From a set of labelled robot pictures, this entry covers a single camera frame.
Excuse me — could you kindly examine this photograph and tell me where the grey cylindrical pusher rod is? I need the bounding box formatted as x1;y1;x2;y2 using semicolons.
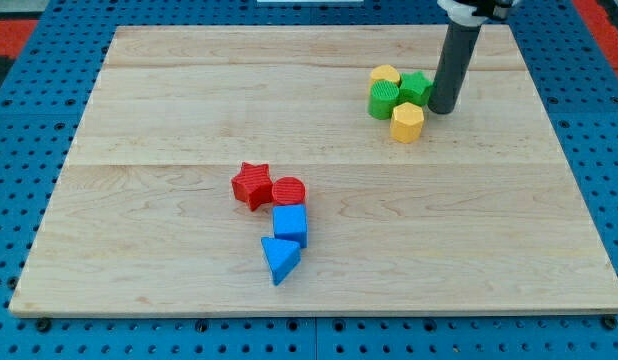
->
428;21;481;115

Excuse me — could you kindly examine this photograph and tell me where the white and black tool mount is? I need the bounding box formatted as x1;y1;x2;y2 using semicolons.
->
437;0;520;27

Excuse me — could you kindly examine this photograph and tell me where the yellow hexagon block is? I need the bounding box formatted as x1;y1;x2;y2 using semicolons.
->
390;102;425;143

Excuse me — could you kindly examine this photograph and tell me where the green star block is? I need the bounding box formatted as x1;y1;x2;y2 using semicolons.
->
398;71;433;107

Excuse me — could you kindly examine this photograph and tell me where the yellow rounded block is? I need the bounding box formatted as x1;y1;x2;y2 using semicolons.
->
369;64;401;87

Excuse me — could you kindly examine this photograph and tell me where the green cylinder block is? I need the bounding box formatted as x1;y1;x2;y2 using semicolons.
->
367;80;399;120

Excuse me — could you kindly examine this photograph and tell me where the red cylinder block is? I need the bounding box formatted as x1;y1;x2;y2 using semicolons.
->
272;177;306;206

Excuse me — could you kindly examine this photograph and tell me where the blue cube block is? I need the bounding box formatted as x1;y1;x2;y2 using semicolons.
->
272;204;308;248

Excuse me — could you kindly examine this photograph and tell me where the red star block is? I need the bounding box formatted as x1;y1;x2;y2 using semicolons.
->
231;162;273;211

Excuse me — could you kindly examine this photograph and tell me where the light wooden board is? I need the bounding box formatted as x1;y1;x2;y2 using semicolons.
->
9;25;618;318

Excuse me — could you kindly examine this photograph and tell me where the blue triangle block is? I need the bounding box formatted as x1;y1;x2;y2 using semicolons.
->
261;237;301;286

